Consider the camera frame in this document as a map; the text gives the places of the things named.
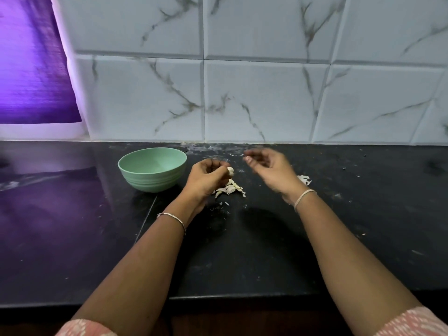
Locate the person's right hand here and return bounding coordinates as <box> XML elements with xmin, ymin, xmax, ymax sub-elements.
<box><xmin>242</xmin><ymin>147</ymin><xmax>310</xmax><ymax>206</ymax></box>

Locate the person's left hand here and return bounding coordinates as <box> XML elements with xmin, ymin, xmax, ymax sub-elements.
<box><xmin>179</xmin><ymin>158</ymin><xmax>232</xmax><ymax>210</ymax></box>

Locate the garlic clove cluster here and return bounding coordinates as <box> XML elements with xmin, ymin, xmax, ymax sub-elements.
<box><xmin>213</xmin><ymin>179</ymin><xmax>248</xmax><ymax>200</ymax></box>

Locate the mint green bowl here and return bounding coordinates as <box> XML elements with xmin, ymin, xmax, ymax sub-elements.
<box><xmin>118</xmin><ymin>147</ymin><xmax>189</xmax><ymax>193</ymax></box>

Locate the person's right forearm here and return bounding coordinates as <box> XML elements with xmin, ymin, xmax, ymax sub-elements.
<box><xmin>294</xmin><ymin>192</ymin><xmax>424</xmax><ymax>333</ymax></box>

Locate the person's left forearm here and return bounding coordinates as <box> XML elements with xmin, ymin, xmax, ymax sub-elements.
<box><xmin>70</xmin><ymin>203</ymin><xmax>200</xmax><ymax>332</ymax></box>

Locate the pink patterned left sleeve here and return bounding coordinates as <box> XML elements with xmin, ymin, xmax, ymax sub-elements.
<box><xmin>55</xmin><ymin>319</ymin><xmax>118</xmax><ymax>336</ymax></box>

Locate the pink patterned sleeve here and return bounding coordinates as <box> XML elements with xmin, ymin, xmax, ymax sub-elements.
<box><xmin>55</xmin><ymin>319</ymin><xmax>118</xmax><ymax>336</ymax></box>
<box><xmin>373</xmin><ymin>306</ymin><xmax>448</xmax><ymax>336</ymax></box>

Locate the pink patterned right sleeve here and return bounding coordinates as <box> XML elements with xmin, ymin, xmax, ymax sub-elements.
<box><xmin>373</xmin><ymin>306</ymin><xmax>448</xmax><ymax>336</ymax></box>

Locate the purple cloth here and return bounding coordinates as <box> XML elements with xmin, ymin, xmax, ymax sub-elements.
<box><xmin>0</xmin><ymin>0</ymin><xmax>83</xmax><ymax>125</ymax></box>

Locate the silver right wrist bracelet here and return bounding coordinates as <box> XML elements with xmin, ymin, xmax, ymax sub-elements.
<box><xmin>293</xmin><ymin>189</ymin><xmax>317</xmax><ymax>211</ymax></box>

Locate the silver wrist bracelet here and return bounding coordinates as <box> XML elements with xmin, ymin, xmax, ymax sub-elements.
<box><xmin>156</xmin><ymin>212</ymin><xmax>188</xmax><ymax>236</ymax></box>
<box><xmin>293</xmin><ymin>189</ymin><xmax>317</xmax><ymax>211</ymax></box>

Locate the silver left wrist bracelet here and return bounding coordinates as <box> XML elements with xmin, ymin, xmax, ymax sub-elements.
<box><xmin>156</xmin><ymin>212</ymin><xmax>188</xmax><ymax>236</ymax></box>

